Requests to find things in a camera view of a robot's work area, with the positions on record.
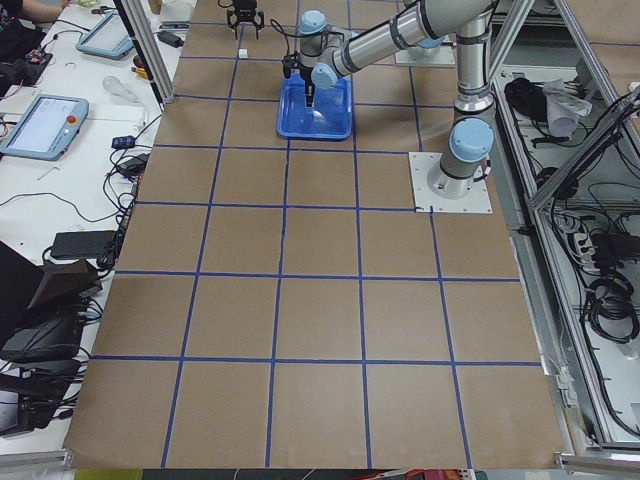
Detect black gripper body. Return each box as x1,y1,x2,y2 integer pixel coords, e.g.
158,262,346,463
227,7,263,28
299,64,314,86

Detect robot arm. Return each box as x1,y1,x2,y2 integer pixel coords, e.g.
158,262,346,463
283,0,496,200
226,0,265,38

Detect blue plastic tray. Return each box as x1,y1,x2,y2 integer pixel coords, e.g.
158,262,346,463
276,74,353,141

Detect black power adapter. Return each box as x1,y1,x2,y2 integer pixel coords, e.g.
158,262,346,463
157,31,184,48

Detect teach pendant far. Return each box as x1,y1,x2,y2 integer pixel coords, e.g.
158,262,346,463
75,12,134,60

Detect teach pendant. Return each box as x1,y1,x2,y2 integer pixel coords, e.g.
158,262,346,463
1,94,89,161
75,12,134,60

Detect teach pendant near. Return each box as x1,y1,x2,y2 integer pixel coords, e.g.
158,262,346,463
1,94,89,161

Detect aluminium frame post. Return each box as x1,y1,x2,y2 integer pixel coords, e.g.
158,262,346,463
114,0,175,105

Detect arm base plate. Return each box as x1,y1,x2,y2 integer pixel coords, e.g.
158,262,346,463
408,152,492,214

